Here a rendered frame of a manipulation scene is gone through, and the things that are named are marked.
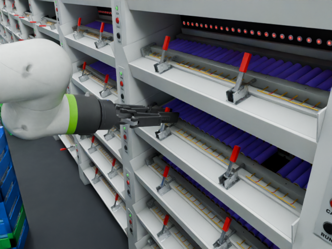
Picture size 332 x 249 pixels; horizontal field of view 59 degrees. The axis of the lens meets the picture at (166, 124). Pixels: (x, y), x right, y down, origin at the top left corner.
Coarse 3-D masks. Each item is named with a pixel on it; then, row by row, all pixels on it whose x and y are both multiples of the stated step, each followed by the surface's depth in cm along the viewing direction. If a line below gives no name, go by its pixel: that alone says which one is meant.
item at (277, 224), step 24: (168, 96) 100; (168, 144) 80; (192, 168) 70; (216, 168) 68; (216, 192) 65; (240, 192) 61; (240, 216) 61; (264, 216) 55; (288, 216) 53; (288, 240) 50
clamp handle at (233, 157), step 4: (236, 148) 61; (240, 148) 61; (232, 152) 61; (236, 152) 61; (232, 156) 61; (236, 156) 61; (232, 160) 61; (232, 164) 61; (228, 168) 62; (228, 172) 62; (228, 176) 62
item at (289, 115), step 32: (160, 32) 89; (192, 32) 86; (224, 32) 75; (256, 32) 66; (288, 32) 60; (320, 32) 54; (128, 64) 87; (160, 64) 74; (192, 64) 72; (224, 64) 64; (256, 64) 62; (288, 64) 58; (320, 64) 54; (192, 96) 64; (224, 96) 58; (256, 96) 55; (288, 96) 52; (320, 96) 46; (256, 128) 51; (288, 128) 45; (320, 128) 40
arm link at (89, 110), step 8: (80, 96) 66; (88, 96) 67; (80, 104) 64; (88, 104) 65; (96, 104) 66; (80, 112) 63; (88, 112) 64; (96, 112) 65; (80, 120) 63; (88, 120) 65; (96, 120) 66; (80, 128) 65; (88, 128) 66; (96, 128) 67
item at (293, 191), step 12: (180, 120) 84; (192, 132) 79; (204, 132) 77; (204, 144) 75; (216, 144) 71; (216, 156) 70; (228, 156) 69; (240, 156) 66; (252, 168) 62; (264, 168) 61; (252, 180) 61; (264, 180) 61; (276, 180) 58; (288, 192) 56; (300, 192) 54
